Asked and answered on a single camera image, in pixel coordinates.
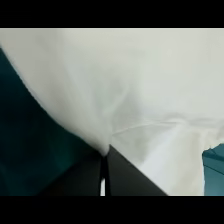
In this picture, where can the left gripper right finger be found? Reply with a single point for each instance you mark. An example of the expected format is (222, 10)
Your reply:
(128, 178)

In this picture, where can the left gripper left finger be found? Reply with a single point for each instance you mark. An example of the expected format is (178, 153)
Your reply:
(85, 180)

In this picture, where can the white garment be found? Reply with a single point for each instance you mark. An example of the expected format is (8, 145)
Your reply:
(126, 86)

